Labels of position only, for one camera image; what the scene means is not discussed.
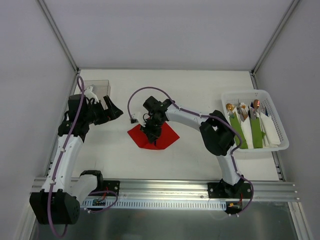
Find red paper napkin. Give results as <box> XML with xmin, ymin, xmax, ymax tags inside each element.
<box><xmin>127</xmin><ymin>123</ymin><xmax>180</xmax><ymax>150</ymax></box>

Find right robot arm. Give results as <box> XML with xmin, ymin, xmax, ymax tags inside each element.
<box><xmin>140</xmin><ymin>96</ymin><xmax>245</xmax><ymax>198</ymax></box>

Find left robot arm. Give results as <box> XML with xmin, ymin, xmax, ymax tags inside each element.
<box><xmin>29</xmin><ymin>85</ymin><xmax>123</xmax><ymax>225</ymax></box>

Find left green napkin roll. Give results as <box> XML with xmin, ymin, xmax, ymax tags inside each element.
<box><xmin>229</xmin><ymin>109</ymin><xmax>248</xmax><ymax>149</ymax></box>

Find white napkin roll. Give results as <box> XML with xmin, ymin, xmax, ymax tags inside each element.
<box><xmin>238</xmin><ymin>102</ymin><xmax>254</xmax><ymax>149</ymax></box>

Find right white napkin rolls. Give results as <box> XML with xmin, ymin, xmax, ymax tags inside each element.
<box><xmin>259</xmin><ymin>112</ymin><xmax>281</xmax><ymax>148</ymax></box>

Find clear plastic box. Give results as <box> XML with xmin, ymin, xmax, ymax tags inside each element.
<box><xmin>84</xmin><ymin>80</ymin><xmax>111</xmax><ymax>110</ymax></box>

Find gold spoon in basket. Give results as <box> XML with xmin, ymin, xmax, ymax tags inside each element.
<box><xmin>225</xmin><ymin>103</ymin><xmax>235</xmax><ymax>116</ymax></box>

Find white plastic basket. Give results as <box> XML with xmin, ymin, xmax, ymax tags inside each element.
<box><xmin>221</xmin><ymin>89</ymin><xmax>289</xmax><ymax>153</ymax></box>

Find copper spoon in basket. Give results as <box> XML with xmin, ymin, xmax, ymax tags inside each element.
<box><xmin>253</xmin><ymin>99</ymin><xmax>261</xmax><ymax>112</ymax></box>

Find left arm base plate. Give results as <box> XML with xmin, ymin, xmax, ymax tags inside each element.
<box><xmin>101</xmin><ymin>180</ymin><xmax>121</xmax><ymax>197</ymax></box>

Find white slotted cable duct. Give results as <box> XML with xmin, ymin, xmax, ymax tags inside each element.
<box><xmin>79</xmin><ymin>198</ymin><xmax>228</xmax><ymax>210</ymax></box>

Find aluminium front rail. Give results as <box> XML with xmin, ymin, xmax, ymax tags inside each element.
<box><xmin>29</xmin><ymin>176</ymin><xmax>300</xmax><ymax>202</ymax></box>

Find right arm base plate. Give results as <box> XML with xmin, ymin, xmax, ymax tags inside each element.
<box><xmin>207</xmin><ymin>181</ymin><xmax>253</xmax><ymax>199</ymax></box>

